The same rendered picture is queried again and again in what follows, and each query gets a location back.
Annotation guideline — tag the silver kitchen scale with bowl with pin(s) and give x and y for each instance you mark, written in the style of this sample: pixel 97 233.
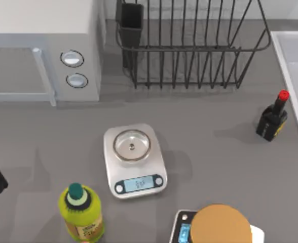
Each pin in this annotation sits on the silver kitchen scale with bowl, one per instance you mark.
pixel 135 162

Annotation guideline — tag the round microwave knob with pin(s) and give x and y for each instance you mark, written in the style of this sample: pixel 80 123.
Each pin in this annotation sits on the round microwave knob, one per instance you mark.
pixel 72 58
pixel 76 80

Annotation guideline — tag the black cutlery holder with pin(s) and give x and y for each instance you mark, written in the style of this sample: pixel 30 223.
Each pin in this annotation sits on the black cutlery holder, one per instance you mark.
pixel 130 25

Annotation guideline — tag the pale microwave oven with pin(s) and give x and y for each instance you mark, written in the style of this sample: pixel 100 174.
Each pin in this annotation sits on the pale microwave oven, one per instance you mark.
pixel 90 25

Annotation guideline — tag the green bottle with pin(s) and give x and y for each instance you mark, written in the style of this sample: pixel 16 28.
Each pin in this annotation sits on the green bottle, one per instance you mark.
pixel 81 215

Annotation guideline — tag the black bottle with red cap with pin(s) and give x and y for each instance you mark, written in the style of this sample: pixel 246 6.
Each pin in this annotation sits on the black bottle with red cap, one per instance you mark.
pixel 272 121

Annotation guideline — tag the jar with brown lid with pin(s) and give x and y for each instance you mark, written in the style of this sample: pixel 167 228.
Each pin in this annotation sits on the jar with brown lid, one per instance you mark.
pixel 220 225

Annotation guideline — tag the microwave oven door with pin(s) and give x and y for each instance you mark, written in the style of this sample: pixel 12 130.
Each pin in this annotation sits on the microwave oven door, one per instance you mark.
pixel 12 71

